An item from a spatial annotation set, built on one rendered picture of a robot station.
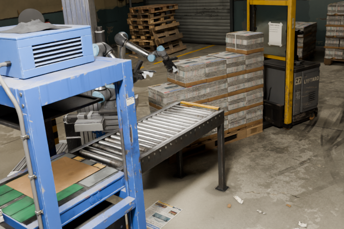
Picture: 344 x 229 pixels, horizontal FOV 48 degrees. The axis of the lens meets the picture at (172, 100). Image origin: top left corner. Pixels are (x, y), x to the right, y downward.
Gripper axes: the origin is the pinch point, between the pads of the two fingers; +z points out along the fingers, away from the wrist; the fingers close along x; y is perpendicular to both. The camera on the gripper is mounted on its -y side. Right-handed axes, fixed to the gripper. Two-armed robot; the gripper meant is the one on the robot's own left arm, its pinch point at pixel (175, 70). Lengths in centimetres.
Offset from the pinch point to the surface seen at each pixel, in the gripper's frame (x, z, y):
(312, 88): 33, 141, -143
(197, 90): 17.4, 27.3, -2.4
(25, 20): 76, -149, 107
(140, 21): -588, 137, -231
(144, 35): -588, 173, -220
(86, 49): 150, -130, 102
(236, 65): 18, 39, -62
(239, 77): 18, 56, -58
